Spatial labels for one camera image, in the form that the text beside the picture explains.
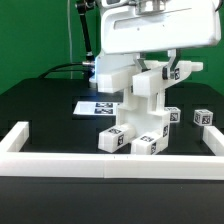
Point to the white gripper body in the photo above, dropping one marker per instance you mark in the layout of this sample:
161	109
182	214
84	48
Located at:
133	26

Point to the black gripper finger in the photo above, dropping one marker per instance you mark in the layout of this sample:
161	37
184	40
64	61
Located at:
168	71
140	62

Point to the white chair back frame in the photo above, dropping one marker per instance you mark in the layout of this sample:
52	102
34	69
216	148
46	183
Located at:
146	83

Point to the white chair seat part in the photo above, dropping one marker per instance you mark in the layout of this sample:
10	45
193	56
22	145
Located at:
144	114

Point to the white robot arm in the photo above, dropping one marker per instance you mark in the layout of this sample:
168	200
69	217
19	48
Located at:
109	62

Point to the white tag sheet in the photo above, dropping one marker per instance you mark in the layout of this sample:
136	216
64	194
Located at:
95	108

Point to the black jointed camera mount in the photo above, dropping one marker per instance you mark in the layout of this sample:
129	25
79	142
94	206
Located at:
82	7

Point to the white U-shaped fence frame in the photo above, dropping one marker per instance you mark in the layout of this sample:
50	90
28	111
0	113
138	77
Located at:
13	162

